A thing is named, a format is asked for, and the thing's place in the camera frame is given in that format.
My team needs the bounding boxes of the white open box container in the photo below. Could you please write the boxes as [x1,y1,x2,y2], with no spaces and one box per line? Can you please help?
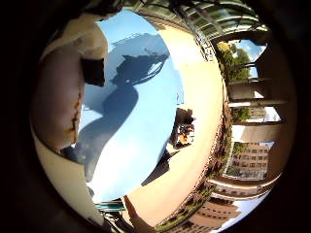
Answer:
[32,130,105,226]

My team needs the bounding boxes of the green hedge planter strip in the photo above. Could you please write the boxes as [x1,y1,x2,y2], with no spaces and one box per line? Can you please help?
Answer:
[155,103,234,232]

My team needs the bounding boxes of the green leafy tree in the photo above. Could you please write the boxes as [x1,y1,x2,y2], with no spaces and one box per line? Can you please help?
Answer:
[216,41,253,82]

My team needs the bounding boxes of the tan multi-storey building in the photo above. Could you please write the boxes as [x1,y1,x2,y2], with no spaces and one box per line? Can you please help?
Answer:
[226,141,271,180]

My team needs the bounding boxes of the green glass canopy roof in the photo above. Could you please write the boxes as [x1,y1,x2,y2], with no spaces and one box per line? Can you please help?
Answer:
[174,3,270,39]

